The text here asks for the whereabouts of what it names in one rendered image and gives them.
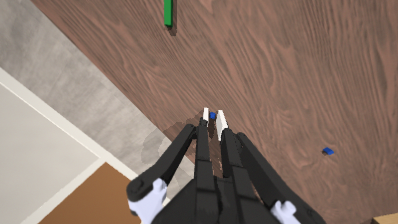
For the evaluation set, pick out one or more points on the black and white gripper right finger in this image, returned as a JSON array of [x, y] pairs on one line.
[[284, 203]]

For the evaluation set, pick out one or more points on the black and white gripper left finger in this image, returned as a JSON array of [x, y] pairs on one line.
[[147, 192]]

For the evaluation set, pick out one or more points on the green rod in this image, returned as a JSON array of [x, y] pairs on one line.
[[168, 13]]

